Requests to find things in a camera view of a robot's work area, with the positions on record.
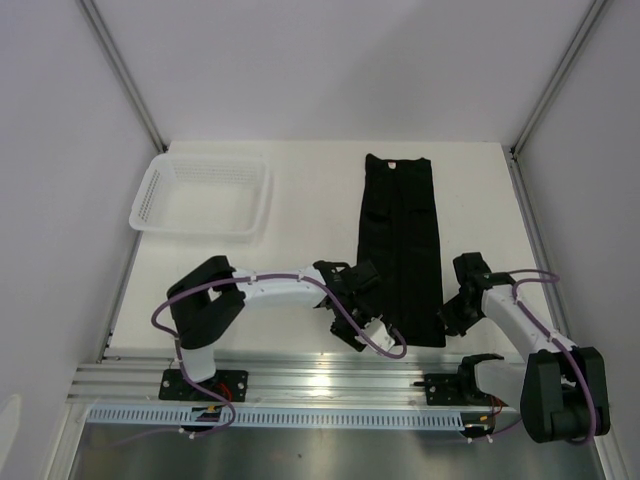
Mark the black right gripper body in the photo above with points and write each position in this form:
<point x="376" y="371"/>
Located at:
<point x="457" y="316"/>

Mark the black t-shirt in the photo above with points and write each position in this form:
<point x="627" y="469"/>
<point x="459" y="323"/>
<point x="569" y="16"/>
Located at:
<point x="399" y="234"/>

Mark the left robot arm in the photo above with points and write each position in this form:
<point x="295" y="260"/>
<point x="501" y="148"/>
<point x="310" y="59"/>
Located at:
<point x="212" y="296"/>

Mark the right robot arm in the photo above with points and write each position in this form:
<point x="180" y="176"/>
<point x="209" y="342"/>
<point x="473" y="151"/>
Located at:
<point x="560" y="389"/>

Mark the white plastic basket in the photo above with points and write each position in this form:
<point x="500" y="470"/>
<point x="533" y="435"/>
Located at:
<point x="223" y="196"/>

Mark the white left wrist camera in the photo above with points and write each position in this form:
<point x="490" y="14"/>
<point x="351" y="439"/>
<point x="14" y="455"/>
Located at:
<point x="377" y="332"/>

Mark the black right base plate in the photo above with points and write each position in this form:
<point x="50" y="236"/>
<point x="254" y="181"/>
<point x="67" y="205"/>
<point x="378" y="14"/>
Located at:
<point x="459" y="389"/>

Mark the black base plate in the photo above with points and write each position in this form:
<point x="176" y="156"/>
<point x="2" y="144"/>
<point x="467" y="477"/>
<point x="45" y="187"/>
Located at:
<point x="459" y="389"/>
<point x="230" y="384"/>

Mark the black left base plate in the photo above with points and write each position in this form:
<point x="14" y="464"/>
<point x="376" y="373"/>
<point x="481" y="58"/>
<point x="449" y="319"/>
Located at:
<point x="230" y="384"/>

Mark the aluminium mounting rail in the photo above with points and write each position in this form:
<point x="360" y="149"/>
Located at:
<point x="307" y="380"/>

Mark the white slotted cable duct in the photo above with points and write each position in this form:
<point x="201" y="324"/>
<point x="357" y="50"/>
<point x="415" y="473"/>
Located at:
<point x="422" y="420"/>

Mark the right aluminium frame post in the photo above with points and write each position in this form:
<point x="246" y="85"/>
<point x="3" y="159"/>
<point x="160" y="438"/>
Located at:
<point x="568" y="60"/>

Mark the aluminium frame post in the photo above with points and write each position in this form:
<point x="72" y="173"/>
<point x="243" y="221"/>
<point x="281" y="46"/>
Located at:
<point x="568" y="60"/>
<point x="116" y="62"/>

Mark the left aluminium frame post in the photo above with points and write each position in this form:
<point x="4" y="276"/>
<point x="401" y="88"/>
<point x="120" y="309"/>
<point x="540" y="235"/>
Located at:
<point x="116" y="62"/>

